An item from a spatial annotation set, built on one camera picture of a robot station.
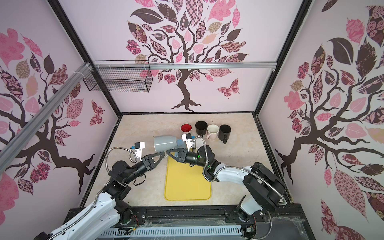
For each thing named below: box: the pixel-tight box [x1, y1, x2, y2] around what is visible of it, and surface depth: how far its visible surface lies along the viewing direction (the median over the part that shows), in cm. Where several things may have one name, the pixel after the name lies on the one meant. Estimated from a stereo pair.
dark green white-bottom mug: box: [195, 120, 208, 138], surface depth 103 cm
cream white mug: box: [180, 123, 193, 133], surface depth 105 cm
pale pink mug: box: [206, 124, 220, 141], surface depth 100 cm
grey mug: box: [153, 135, 177, 153], surface depth 69 cm
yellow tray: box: [164, 156, 212, 201], surface depth 85 cm
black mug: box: [218, 124, 232, 144], surface depth 100 cm
